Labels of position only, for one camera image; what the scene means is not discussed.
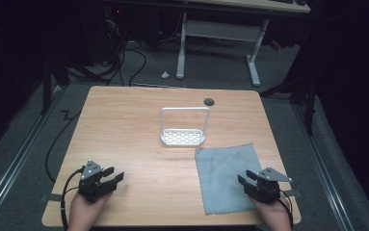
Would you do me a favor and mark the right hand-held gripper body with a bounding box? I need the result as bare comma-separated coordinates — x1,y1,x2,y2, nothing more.
244,167,293,205

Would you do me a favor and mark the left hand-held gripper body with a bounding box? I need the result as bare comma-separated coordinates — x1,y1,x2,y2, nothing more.
77,159,115,204

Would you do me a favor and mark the grey cloth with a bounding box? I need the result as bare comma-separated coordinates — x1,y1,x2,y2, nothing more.
194,142,270,216

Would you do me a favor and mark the white towel rack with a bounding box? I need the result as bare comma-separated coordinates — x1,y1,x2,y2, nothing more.
159,106,211,147

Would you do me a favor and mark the person's right hand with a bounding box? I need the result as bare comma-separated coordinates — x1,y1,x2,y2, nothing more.
248,195,293,231

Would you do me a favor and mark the grey tape strip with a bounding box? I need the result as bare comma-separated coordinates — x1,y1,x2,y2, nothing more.
40,192,65,203
282,189,302,198

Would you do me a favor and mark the black metal stand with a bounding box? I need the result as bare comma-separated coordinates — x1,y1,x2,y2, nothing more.
259,71,318,137
40,54,71,116

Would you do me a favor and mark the white desk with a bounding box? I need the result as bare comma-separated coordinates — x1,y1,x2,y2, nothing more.
175,0,311,88

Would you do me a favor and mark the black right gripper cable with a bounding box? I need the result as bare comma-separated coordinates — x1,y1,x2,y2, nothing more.
277,189,294,229

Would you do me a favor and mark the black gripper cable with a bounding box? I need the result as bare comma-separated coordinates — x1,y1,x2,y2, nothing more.
60,166,86,231
277,189,294,229

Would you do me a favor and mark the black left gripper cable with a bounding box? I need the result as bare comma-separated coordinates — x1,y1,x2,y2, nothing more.
60,166,86,231

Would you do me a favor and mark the black floor cable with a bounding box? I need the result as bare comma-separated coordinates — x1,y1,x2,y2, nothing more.
44,109,83,185

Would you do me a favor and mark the metal floor rail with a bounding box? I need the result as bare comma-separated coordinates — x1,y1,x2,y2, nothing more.
0,85,67,231
292,102,355,231

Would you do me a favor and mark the bundle of black cables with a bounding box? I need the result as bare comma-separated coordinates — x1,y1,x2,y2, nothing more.
66,18,148,88

